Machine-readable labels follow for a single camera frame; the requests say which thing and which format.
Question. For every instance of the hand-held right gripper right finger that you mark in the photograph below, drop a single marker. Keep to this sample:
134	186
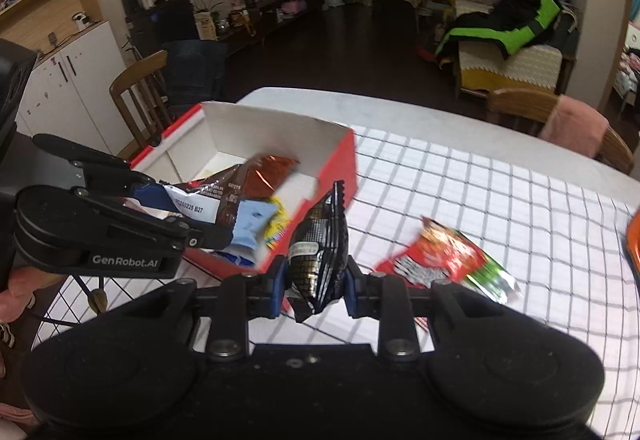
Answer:
352	290

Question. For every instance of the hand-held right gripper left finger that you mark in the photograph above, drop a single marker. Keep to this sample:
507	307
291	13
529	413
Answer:
279	287

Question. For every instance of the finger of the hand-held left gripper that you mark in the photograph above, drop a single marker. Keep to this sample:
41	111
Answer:
150	227
100	169

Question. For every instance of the black snack packet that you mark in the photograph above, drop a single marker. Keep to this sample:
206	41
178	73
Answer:
315	245

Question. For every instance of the light blue snack packet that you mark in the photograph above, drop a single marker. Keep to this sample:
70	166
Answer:
250	225

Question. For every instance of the red snack packet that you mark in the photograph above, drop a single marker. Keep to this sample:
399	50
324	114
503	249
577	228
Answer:
440	250

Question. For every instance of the brown snack packet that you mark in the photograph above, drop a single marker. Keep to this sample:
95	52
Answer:
255	180

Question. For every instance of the red white cardboard box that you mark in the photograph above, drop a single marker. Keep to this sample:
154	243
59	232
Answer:
260	129

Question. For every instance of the person's left forearm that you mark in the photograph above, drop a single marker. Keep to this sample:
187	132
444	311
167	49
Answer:
21	285

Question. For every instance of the yellow cartoon snack packet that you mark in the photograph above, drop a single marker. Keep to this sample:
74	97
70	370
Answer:
277	232

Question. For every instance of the wooden chair with jeans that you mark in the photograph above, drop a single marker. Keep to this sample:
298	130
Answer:
140	94

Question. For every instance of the white cabinet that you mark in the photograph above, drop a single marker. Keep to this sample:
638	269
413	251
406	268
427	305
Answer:
75	79

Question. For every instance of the blue jeans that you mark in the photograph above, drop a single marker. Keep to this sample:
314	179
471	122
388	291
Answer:
195	69

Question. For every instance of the white checked tablecloth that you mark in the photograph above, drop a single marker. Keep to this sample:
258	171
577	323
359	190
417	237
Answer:
450	180

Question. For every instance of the black cabinet with appliances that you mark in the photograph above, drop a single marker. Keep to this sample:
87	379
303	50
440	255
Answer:
160	24

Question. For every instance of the dark television cabinet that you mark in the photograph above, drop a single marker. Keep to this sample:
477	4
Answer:
270	14

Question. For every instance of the wooden chair with towel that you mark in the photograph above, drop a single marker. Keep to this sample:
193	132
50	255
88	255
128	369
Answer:
520	107

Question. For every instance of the pink towel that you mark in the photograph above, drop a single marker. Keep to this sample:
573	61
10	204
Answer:
575	124

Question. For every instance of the sofa with yellow white cover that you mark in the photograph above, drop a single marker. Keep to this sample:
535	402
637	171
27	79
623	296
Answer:
520	67

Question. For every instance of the orange grey container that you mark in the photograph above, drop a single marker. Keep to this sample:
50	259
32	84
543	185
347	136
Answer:
634	240

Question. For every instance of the black green jacket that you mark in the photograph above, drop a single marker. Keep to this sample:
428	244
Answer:
500	24

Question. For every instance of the clothes pile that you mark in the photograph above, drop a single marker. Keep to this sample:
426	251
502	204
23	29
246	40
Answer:
630	69

